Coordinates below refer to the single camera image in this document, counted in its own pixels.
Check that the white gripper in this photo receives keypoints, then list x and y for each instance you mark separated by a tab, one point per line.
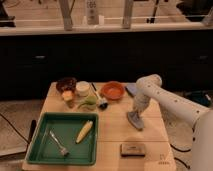
140	103

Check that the yellow orange toy food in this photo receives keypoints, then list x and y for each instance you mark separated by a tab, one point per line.
68	97

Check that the white remote control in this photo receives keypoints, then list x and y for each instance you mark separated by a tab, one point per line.
92	12

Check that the white cup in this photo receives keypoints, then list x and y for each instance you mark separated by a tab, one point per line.
82	88

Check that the silver metal fork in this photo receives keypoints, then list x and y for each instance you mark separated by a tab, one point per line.
63	150

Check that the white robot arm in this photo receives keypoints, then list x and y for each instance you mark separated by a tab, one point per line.
199	117

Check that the blue cloth piece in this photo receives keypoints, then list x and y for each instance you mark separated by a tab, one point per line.
131	89

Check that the brown rectangular sponge block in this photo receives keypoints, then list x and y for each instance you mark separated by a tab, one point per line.
137	150

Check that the orange bowl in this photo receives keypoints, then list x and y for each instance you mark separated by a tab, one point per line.
112	90

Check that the dark brown bowl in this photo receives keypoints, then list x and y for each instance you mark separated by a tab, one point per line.
66	84

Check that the green plastic tray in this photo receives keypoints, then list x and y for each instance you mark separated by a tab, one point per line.
66	127

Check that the yellow corn cob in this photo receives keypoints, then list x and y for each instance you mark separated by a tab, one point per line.
83	132

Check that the green plastic scoop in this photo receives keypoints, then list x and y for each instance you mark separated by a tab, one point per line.
89	103

